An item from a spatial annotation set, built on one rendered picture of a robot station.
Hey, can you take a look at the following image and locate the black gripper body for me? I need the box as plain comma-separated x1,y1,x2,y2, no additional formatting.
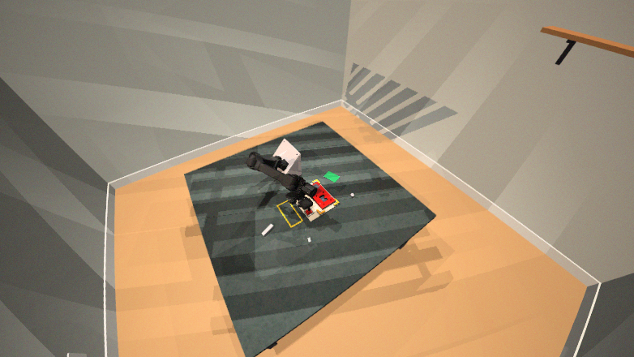
299,191,313,210

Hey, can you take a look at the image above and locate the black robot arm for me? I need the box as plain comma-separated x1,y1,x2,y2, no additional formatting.
246,152,318,204

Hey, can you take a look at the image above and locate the white rectangular bar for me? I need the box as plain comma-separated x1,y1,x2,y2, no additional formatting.
262,224,274,236

